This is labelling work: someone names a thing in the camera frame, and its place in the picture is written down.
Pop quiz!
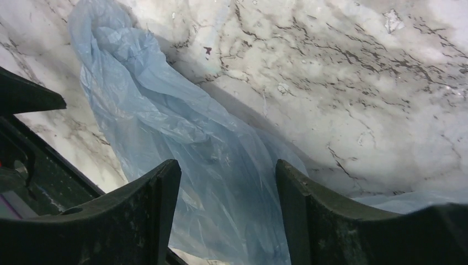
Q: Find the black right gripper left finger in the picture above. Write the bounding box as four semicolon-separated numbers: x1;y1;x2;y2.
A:
1;160;181;264

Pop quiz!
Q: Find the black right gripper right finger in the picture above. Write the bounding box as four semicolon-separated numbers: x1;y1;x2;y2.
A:
275;160;467;264

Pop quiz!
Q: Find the light blue trash bag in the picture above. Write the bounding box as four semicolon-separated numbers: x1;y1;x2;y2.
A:
67;0;468;265

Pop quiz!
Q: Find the black metal mounting rail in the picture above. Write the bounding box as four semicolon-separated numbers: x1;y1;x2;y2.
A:
1;68;183;264

